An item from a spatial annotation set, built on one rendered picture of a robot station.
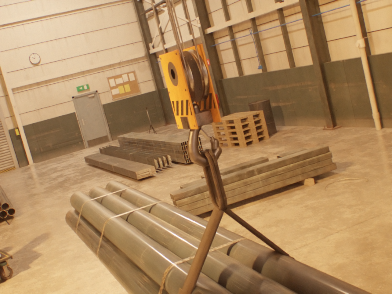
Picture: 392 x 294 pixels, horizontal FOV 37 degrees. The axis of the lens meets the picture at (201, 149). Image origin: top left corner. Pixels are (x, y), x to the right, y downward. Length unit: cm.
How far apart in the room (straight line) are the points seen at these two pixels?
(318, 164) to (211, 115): 725
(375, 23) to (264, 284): 1073
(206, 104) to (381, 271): 381
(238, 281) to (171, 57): 89
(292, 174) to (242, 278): 703
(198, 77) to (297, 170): 717
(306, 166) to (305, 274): 722
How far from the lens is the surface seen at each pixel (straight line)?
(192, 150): 230
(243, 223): 239
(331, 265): 617
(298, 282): 223
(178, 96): 230
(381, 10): 1247
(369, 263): 607
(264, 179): 912
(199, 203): 881
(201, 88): 225
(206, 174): 239
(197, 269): 236
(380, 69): 1257
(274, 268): 239
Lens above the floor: 229
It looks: 8 degrees down
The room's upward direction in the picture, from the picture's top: 14 degrees counter-clockwise
